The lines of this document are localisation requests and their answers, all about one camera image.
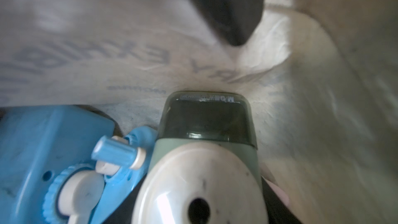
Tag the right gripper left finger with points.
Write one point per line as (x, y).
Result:
(233, 20)

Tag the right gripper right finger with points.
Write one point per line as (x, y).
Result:
(277, 212)

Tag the olive green pencil sharpener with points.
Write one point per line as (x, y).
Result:
(204, 168)

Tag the cream tote bag green handles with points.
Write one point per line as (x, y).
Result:
(321, 77)

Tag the blue pencil sharpener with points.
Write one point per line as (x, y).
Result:
(43, 146)

